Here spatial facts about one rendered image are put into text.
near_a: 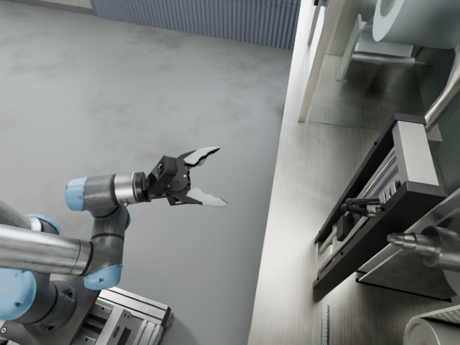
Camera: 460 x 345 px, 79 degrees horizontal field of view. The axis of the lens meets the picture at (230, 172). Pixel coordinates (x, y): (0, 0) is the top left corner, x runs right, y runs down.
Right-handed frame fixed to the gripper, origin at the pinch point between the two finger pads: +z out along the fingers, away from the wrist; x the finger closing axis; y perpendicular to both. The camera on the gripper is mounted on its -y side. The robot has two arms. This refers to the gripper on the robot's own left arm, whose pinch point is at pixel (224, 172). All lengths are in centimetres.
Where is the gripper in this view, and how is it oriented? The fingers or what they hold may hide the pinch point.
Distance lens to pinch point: 64.5
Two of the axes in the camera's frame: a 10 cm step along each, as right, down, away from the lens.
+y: -0.2, 4.7, 8.8
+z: 9.9, -1.2, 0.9
